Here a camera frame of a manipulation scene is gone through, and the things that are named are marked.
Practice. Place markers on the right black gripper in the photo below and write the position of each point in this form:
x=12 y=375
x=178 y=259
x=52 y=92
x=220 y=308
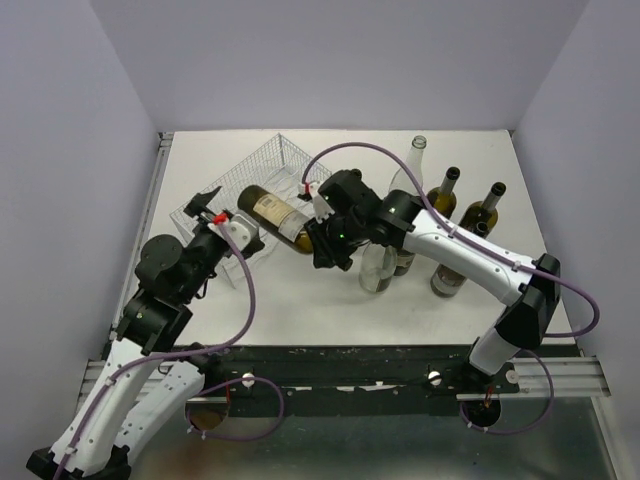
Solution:
x=324 y=254

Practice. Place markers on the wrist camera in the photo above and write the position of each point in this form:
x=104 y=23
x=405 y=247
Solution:
x=238 y=228
x=309 y=192

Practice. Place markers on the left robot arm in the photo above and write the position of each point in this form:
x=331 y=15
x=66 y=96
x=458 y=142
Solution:
x=144 y=379

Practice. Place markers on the short clear glass bottle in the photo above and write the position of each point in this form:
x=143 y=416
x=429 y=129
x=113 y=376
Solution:
x=377 y=268

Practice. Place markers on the tall clear glass bottle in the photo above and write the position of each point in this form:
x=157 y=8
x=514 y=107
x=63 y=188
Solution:
x=414 y=162

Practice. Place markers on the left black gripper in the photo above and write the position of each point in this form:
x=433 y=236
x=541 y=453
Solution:
x=200 y=205

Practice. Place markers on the front right dark bottle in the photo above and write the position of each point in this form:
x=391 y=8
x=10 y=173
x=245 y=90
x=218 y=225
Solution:
x=446 y=282

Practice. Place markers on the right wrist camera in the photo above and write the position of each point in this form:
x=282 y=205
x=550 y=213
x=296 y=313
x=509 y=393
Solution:
x=309 y=192

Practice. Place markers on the dark centre wine bottle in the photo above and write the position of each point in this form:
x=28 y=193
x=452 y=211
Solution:
x=404 y=261

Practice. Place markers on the dark labelled wine bottle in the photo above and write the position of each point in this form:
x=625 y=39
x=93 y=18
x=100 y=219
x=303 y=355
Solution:
x=277 y=217

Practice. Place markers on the aluminium frame rail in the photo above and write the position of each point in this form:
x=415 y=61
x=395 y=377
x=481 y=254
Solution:
x=572 y=377

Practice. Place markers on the olive green wine bottle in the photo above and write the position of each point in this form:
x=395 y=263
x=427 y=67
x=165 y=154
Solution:
x=443 y=198

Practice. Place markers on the white wire wine rack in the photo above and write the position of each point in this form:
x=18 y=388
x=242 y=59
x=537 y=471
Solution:
x=277 y=166

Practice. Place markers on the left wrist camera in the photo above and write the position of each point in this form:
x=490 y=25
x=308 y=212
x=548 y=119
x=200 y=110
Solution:
x=238 y=228

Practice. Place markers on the far right green bottle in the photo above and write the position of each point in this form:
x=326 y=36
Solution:
x=482 y=216

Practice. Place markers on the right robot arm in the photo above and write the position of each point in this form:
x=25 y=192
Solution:
x=347 y=212

